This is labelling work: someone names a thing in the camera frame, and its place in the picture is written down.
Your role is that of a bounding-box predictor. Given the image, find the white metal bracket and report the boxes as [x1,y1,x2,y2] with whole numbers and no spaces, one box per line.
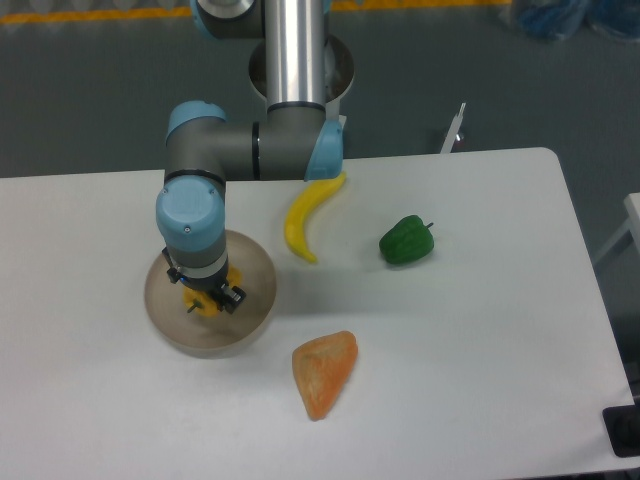
[440,102,466,154]

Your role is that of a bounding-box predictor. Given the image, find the yellow toy bell pepper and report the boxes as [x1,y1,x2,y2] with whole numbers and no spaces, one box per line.
[182,266,243,318]

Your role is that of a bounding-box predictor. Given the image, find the green toy bell pepper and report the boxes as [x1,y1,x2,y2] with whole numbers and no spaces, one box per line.
[379,215,435,266]

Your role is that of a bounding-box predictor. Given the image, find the black device at table edge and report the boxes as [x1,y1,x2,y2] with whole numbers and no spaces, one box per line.
[602,405,639,458]

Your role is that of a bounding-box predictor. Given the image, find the blue plastic bags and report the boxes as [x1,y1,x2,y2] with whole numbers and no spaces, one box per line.
[509,0,639,42]

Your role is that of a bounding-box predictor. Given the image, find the beige round plate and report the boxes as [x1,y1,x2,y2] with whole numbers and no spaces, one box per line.
[144,230,277,358]

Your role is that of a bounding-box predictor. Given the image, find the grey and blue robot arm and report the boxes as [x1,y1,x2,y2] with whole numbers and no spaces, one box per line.
[155,1,343,313]

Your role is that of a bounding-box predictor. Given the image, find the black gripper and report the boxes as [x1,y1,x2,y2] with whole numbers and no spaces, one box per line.
[161,248,246,314]

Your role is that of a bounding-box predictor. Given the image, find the yellow toy banana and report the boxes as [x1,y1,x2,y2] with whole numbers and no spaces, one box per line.
[283,172,347,264]

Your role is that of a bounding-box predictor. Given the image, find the white frame at right edge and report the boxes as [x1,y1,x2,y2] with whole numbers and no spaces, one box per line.
[592,192,639,272]

